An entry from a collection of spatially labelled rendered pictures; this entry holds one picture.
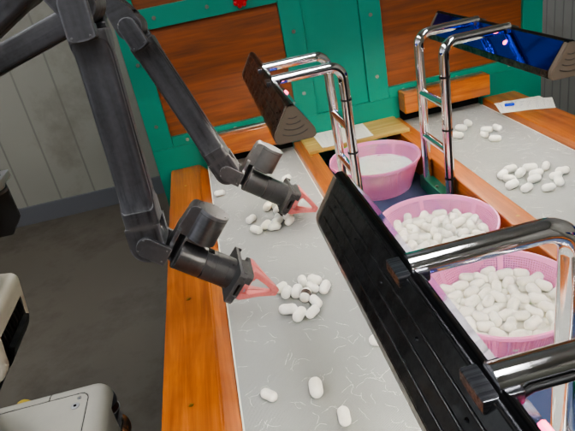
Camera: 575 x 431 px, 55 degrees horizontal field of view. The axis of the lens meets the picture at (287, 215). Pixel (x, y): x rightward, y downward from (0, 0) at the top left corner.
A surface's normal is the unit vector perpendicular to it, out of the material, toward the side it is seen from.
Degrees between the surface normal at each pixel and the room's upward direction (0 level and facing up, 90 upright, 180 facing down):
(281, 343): 0
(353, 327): 0
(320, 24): 90
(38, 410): 0
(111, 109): 86
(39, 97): 90
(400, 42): 90
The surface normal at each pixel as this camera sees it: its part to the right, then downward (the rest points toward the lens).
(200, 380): -0.18, -0.87
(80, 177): 0.18, 0.42
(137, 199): 0.12, 0.19
